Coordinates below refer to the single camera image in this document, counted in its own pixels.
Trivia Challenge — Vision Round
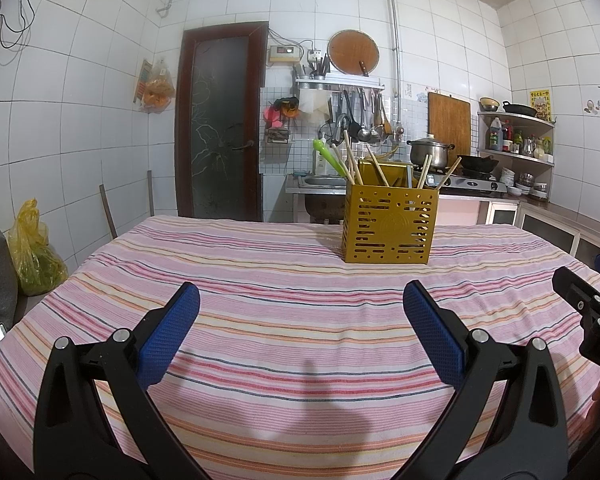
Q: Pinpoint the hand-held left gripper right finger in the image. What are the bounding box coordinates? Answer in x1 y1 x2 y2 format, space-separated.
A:
395 280 571 480

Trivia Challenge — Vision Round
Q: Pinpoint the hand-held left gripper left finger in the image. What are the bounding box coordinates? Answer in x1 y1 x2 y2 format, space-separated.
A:
32 281 211 480

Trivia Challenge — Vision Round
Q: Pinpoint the yellow perforated utensil holder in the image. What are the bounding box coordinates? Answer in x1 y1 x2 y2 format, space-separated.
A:
341 159 441 265

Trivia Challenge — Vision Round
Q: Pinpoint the green handled metal fork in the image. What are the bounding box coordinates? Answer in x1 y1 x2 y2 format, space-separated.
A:
313 138 355 181

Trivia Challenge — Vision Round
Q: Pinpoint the row of hanging kitchen utensils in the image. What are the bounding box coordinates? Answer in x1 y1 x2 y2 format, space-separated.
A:
325 89 396 143

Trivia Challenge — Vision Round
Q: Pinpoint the pink kitchen cabinet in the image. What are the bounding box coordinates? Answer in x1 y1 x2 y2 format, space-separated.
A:
435 195 600 271

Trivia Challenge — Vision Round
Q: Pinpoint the pink striped tablecloth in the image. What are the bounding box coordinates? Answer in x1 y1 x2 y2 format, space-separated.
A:
0 215 600 480

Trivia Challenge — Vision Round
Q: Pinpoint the stack of small bowls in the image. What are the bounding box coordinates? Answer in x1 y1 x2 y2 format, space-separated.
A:
500 167 551 201

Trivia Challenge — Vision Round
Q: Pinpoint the gas stove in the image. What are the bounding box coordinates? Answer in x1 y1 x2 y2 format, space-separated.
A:
412 167 508 198

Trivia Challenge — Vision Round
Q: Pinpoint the yellow plastic bag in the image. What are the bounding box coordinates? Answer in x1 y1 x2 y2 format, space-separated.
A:
7 199 70 297

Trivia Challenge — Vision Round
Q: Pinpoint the black wok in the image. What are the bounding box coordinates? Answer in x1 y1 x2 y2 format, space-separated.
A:
456 154 500 177

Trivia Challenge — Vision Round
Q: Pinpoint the row of condiment bottles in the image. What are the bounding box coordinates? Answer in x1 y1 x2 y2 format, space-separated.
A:
487 119 555 157

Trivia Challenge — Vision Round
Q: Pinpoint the white corner shelf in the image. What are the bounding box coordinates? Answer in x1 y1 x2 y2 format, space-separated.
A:
476 110 556 201

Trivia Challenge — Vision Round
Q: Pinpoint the steel cooking pot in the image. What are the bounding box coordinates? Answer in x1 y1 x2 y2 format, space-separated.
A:
407 134 456 168

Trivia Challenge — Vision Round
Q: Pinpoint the black pan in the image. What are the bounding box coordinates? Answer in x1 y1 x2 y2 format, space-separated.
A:
502 101 538 117

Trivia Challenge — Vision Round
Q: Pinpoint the metal sink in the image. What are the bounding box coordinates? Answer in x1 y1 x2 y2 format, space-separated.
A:
286 174 348 223

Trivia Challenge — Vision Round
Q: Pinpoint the wooden cutting board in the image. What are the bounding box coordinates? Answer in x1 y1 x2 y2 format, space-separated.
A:
427 91 472 158

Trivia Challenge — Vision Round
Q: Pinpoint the dark wooden glass door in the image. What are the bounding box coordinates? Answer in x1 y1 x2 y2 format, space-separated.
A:
175 21 270 223

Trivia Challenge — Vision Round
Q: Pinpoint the pink hanging cloth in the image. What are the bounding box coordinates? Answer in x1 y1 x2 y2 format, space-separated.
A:
264 97 301 131

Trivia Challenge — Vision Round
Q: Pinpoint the hanging orange plastic bag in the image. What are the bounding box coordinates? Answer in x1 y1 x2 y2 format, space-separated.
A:
132 57 176 115

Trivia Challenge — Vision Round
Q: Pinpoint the hanging white plastic bag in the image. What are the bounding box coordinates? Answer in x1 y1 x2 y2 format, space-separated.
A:
299 90 333 118

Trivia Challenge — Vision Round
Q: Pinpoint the metal cutlery cup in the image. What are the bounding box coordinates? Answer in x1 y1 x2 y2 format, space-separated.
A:
294 55 331 81

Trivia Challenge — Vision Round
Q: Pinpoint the white control box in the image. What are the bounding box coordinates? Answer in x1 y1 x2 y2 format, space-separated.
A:
269 44 301 65

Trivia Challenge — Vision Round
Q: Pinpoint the round wooden lid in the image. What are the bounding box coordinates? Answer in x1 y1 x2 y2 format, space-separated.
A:
327 30 381 77

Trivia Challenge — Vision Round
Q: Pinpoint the yellow wall poster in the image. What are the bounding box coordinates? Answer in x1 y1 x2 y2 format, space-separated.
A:
529 89 552 123

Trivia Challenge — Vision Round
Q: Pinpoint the metal wall rack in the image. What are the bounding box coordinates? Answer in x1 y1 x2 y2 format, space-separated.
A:
295 76 386 92

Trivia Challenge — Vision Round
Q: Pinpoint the black cable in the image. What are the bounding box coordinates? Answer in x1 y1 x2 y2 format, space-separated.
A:
0 0 41 51

